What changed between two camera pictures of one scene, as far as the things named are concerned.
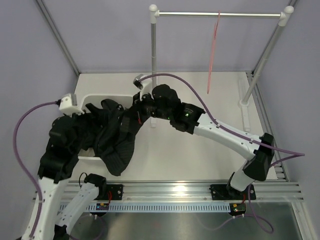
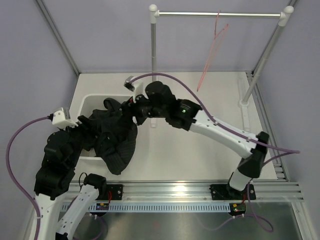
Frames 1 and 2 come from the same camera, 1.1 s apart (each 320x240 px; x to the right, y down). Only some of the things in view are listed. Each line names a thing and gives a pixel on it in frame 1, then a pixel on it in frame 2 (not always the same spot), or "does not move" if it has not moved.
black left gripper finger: (97, 112) to (89, 125)
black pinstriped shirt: (111, 134) does not move
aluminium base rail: (198, 192) does not move
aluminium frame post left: (67, 48) does not move
